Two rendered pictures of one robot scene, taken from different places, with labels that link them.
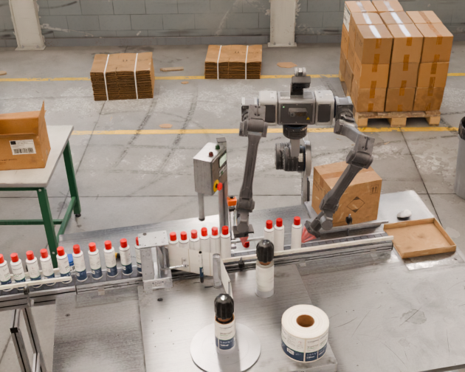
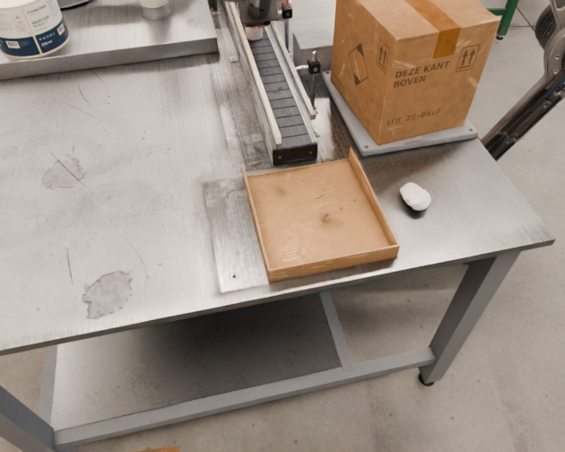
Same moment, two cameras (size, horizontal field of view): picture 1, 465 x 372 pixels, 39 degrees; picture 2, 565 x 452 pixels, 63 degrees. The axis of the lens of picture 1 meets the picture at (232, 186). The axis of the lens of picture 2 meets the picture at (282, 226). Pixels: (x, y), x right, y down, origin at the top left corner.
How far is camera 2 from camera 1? 350 cm
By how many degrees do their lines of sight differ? 64
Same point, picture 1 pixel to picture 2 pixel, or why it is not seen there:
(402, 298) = (119, 163)
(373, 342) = (28, 118)
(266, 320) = (97, 15)
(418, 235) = (330, 216)
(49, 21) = not seen: outside the picture
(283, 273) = (195, 27)
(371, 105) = not seen: outside the picture
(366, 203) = (369, 81)
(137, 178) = not seen: outside the picture
